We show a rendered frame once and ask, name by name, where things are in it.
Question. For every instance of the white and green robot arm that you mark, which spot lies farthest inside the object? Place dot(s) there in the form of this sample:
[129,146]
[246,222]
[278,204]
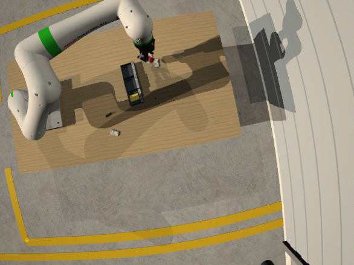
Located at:
[34,53]

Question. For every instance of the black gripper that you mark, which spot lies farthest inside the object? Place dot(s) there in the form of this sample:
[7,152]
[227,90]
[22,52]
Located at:
[144,56]

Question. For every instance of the dark grey rack of labelled bins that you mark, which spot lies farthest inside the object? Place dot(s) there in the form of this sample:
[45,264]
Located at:
[131,82]

